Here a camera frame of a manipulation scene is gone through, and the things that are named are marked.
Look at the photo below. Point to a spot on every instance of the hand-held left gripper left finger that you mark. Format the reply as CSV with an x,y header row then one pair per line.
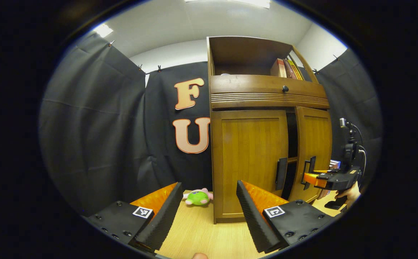
x,y
162,223

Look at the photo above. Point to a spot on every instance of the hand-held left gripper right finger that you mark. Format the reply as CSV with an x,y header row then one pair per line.
x,y
254,223

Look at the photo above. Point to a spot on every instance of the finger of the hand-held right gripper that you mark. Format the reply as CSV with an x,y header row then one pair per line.
x,y
315,179

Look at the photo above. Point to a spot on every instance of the wooden cabinet door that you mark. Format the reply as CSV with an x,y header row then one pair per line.
x,y
315,133
248,158

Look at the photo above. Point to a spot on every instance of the wooden double-door shoe cabinet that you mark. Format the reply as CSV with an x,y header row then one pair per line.
x,y
248,86

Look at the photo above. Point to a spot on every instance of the blue cover book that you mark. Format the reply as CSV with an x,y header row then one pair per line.
x,y
335,164

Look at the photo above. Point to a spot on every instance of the green pink plush toy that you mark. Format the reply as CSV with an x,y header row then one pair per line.
x,y
198,198

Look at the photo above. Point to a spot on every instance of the black drawer knob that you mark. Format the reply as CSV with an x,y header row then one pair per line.
x,y
285,88

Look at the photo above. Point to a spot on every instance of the dark red book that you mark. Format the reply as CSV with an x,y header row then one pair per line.
x,y
290,70

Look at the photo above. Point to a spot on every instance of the leaning cream red book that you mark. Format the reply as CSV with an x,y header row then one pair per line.
x,y
278,67

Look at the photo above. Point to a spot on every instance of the black backdrop cloth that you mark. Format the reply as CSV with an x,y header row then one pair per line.
x,y
94,126

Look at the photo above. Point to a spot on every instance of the large ceiling light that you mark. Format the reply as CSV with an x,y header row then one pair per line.
x,y
241,2

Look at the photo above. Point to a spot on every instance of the small ceiling light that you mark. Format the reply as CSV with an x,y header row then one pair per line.
x,y
103,30

